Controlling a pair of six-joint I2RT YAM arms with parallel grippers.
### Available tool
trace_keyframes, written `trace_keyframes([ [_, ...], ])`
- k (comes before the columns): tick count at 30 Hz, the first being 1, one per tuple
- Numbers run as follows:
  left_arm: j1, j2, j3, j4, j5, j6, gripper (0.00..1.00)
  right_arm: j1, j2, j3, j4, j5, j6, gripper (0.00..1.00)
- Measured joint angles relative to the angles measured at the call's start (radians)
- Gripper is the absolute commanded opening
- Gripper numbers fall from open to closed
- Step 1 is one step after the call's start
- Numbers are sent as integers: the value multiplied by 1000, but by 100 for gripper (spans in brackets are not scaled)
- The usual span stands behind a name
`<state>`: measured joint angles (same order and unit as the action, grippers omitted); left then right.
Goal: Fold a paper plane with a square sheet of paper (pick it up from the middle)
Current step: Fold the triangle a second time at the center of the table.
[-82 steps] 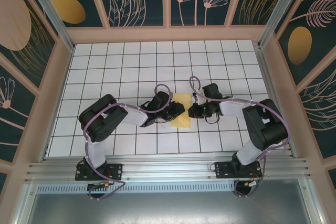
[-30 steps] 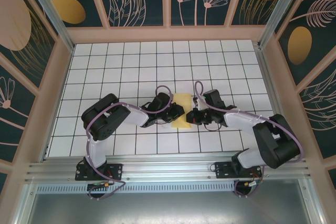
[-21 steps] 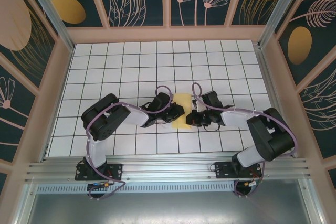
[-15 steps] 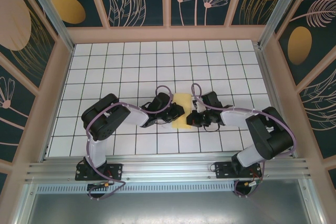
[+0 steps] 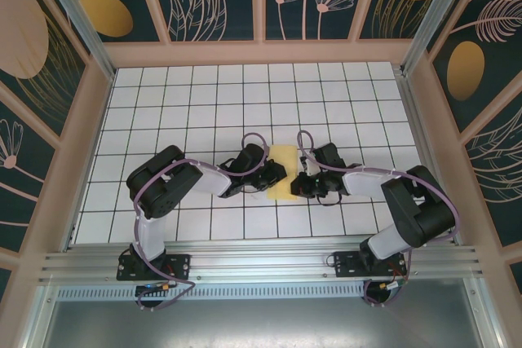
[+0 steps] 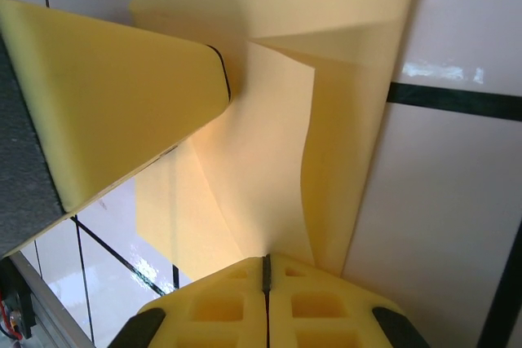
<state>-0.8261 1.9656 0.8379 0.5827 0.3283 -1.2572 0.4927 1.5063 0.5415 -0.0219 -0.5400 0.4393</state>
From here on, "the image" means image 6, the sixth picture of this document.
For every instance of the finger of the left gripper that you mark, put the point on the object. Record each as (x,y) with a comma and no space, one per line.
(102,99)

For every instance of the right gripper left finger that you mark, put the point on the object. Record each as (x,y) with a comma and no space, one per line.
(220,311)

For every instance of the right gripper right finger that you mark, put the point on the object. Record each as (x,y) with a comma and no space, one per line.
(322,311)

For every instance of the aluminium mounting rail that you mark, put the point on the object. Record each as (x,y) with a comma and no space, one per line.
(49,315)

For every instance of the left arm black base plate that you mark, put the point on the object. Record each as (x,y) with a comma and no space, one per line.
(14,303)

